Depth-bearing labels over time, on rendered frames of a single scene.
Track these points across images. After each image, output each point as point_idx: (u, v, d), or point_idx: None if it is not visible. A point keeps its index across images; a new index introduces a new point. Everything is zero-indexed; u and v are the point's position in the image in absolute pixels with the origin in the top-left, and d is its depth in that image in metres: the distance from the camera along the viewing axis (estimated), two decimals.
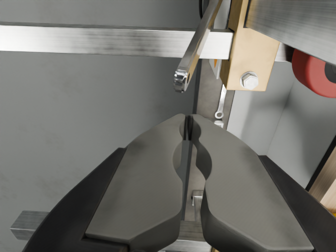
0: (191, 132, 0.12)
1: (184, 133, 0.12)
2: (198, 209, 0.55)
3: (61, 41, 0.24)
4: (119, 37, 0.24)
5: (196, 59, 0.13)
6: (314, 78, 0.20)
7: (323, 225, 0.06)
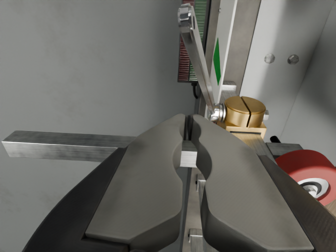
0: (191, 132, 0.12)
1: (184, 133, 0.12)
2: (194, 249, 0.61)
3: (77, 154, 0.30)
4: None
5: (199, 62, 0.12)
6: None
7: (323, 225, 0.06)
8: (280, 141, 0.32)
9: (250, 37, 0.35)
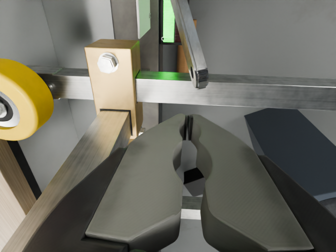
0: (191, 132, 0.12)
1: (184, 133, 0.12)
2: None
3: None
4: None
5: (182, 17, 0.10)
6: None
7: (323, 225, 0.06)
8: None
9: None
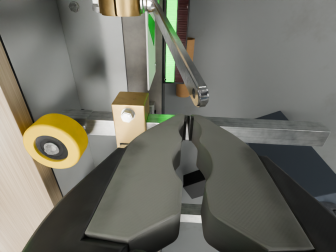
0: (191, 132, 0.12)
1: (184, 133, 0.12)
2: None
3: None
4: None
5: (184, 59, 0.13)
6: None
7: (324, 225, 0.06)
8: None
9: (125, 41, 0.40)
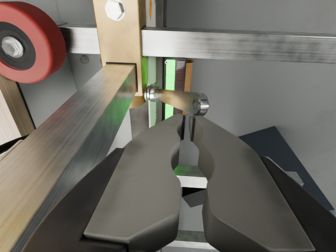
0: (193, 133, 0.12)
1: (182, 133, 0.12)
2: None
3: (291, 48, 0.24)
4: (229, 51, 0.24)
5: (183, 92, 0.15)
6: (32, 29, 0.20)
7: (325, 227, 0.06)
8: None
9: None
